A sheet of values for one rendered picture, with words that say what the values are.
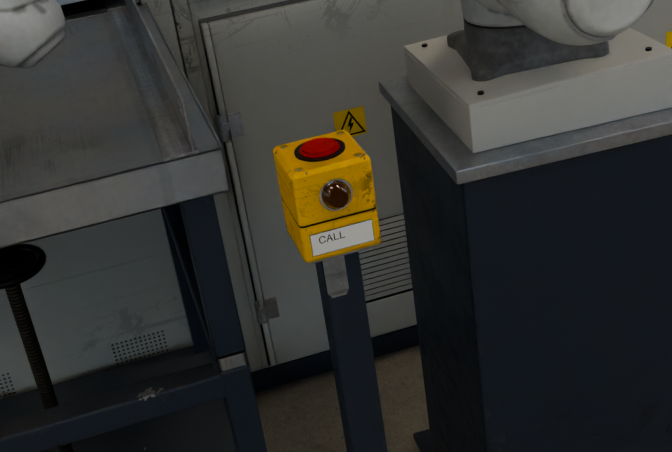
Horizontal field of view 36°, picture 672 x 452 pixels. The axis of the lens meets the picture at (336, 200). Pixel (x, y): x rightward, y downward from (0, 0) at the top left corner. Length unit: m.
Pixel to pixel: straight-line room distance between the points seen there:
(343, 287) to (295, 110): 0.90
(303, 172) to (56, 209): 0.34
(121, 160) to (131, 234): 0.77
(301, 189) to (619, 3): 0.39
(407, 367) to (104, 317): 0.63
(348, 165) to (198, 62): 0.93
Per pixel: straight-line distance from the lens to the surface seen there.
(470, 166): 1.29
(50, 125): 1.38
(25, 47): 1.25
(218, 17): 1.86
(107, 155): 1.25
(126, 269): 2.02
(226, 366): 1.37
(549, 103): 1.34
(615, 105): 1.38
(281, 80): 1.91
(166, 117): 1.31
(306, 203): 0.99
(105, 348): 2.10
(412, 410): 2.10
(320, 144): 1.02
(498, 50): 1.39
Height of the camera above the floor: 1.32
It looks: 27 degrees down
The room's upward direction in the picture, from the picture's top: 9 degrees counter-clockwise
